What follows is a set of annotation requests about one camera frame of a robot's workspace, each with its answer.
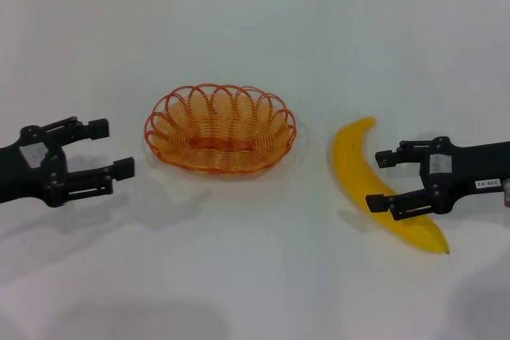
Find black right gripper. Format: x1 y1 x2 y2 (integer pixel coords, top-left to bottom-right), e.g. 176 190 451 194
365 135 510 221

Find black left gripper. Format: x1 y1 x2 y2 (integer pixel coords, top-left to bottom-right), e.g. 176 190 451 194
0 115 135 209

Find yellow banana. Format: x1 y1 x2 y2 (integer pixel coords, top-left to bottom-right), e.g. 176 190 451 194
331 115 451 255

